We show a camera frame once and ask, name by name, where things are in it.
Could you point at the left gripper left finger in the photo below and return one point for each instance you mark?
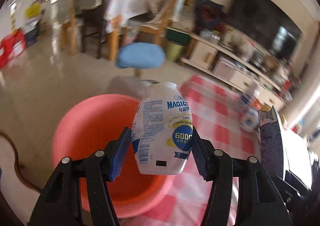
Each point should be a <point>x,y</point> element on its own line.
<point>60,200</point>

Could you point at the white yogurt drink bottle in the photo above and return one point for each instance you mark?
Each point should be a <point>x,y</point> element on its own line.
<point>162,131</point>

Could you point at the green trash bin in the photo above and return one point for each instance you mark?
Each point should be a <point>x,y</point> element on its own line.
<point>173,50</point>

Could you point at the pink plastic basin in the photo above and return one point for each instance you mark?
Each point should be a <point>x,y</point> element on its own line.
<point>88,127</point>

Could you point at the white round container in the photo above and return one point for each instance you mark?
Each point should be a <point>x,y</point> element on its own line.
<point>250,120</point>

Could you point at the white blue milk carton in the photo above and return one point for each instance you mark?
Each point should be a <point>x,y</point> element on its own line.
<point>248,97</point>

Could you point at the red white checkered tablecloth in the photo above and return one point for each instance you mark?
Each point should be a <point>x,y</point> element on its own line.
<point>215,119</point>

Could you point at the white TV cabinet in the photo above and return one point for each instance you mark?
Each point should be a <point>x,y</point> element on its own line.
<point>223,64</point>

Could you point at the red gift boxes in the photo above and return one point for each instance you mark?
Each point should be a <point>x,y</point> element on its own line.
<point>11,46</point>

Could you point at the blue cushioned stool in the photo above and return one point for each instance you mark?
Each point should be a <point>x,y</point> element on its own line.
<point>140,55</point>

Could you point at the black television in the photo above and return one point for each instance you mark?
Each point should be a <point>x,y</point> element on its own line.
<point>267,24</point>

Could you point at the wooden dining chair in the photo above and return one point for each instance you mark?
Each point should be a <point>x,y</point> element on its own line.
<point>161,13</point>

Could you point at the dark wooden chair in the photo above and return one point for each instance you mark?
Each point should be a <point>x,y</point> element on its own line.
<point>92,13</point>

